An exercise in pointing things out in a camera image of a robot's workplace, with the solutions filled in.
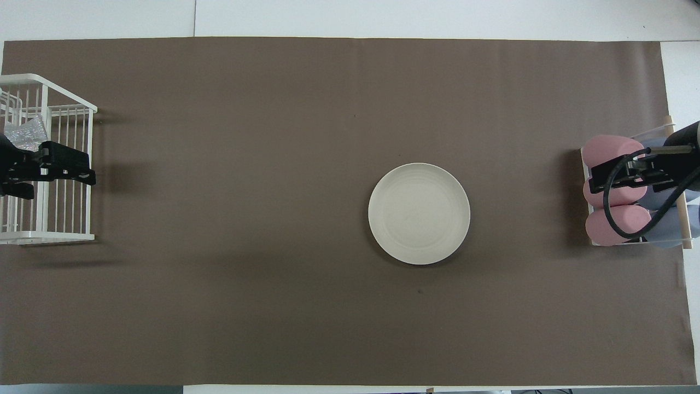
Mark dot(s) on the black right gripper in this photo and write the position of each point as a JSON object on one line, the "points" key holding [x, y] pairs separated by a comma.
{"points": [[690, 139]]}

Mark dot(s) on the blue plastic cup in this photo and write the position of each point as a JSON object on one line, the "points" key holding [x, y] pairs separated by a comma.
{"points": [[663, 200], [653, 144], [670, 230]]}

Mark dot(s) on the brown table mat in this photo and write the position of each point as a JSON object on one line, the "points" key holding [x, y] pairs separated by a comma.
{"points": [[273, 164]]}

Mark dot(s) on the silver glitter sponge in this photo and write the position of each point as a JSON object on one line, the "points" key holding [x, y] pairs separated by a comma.
{"points": [[24, 134]]}

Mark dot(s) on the cream round plate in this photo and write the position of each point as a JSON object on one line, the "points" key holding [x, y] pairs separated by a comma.
{"points": [[419, 214]]}

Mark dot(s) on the cup rack with wooden rod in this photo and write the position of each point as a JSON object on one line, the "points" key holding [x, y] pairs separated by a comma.
{"points": [[683, 219]]}

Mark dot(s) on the pink plastic cup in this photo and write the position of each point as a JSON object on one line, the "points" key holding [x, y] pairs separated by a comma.
{"points": [[623, 221], [607, 150], [596, 196]]}

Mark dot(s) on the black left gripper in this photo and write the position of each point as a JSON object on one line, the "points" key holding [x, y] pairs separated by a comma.
{"points": [[13, 167]]}

